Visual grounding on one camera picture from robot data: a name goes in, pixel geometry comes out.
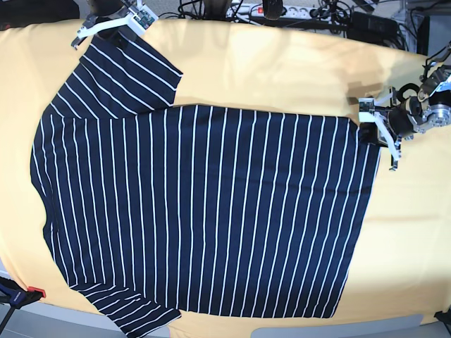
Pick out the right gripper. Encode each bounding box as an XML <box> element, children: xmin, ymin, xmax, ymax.
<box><xmin>97</xmin><ymin>30</ymin><xmax>137</xmax><ymax>50</ymax></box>

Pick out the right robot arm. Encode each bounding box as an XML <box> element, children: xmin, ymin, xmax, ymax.
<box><xmin>88</xmin><ymin>0</ymin><xmax>137</xmax><ymax>51</ymax></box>

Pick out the black power adapter box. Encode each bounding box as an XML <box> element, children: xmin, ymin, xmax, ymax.
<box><xmin>347</xmin><ymin>12</ymin><xmax>398</xmax><ymax>43</ymax></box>

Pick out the black computer tower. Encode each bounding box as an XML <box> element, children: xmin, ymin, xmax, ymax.
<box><xmin>416</xmin><ymin>12</ymin><xmax>430</xmax><ymax>56</ymax></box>

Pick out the black clamp right corner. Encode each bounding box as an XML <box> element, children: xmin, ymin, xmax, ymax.
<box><xmin>434</xmin><ymin>308</ymin><xmax>451</xmax><ymax>325</ymax></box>

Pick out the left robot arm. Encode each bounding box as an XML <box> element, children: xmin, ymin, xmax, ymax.
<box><xmin>359</xmin><ymin>44</ymin><xmax>450</xmax><ymax>142</ymax></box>

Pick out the white power strip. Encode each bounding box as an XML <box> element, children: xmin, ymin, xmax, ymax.
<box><xmin>226</xmin><ymin>2</ymin><xmax>331</xmax><ymax>22</ymax></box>

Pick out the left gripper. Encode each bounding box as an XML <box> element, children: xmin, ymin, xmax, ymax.
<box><xmin>359</xmin><ymin>101</ymin><xmax>422</xmax><ymax>145</ymax></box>

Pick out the navy white striped T-shirt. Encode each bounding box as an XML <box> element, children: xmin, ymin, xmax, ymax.
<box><xmin>30</xmin><ymin>37</ymin><xmax>380</xmax><ymax>337</ymax></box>

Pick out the blue red table clamp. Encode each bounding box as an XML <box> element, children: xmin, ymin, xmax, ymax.
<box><xmin>1</xmin><ymin>277</ymin><xmax>46</xmax><ymax>323</ymax></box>

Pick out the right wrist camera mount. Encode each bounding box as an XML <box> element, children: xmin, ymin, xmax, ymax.
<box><xmin>71</xmin><ymin>1</ymin><xmax>159</xmax><ymax>50</ymax></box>

